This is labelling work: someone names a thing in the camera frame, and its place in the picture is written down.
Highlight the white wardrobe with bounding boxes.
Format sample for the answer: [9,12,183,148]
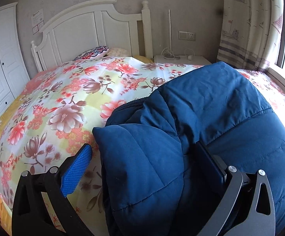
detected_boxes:
[0,2,30,116]

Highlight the white bedside table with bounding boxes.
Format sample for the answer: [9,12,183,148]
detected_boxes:
[154,55,211,65]

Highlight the blue puffer jacket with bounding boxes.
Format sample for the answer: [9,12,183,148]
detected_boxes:
[92,62,285,235]

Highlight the yellow pillow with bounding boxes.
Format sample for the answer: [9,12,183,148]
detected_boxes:
[134,55,153,63]

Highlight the paper notice on wall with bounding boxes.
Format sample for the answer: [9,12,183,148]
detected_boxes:
[31,9,44,35]

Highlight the slim white desk lamp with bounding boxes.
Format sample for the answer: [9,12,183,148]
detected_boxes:
[161,9,180,60]

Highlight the striped patterned curtain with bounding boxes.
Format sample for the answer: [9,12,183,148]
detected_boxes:
[217,0,284,72]

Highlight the white wooden headboard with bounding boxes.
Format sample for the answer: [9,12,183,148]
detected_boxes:
[31,0,154,71]

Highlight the peach textured pillow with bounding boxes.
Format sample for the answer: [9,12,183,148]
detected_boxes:
[106,47,131,57]

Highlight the colourful patterned pillow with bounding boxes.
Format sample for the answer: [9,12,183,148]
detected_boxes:
[74,46,109,60]

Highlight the wall socket panel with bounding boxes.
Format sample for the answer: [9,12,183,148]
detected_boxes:
[179,31,196,41]

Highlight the floral bed sheet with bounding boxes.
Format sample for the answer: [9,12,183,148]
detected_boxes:
[0,58,278,235]

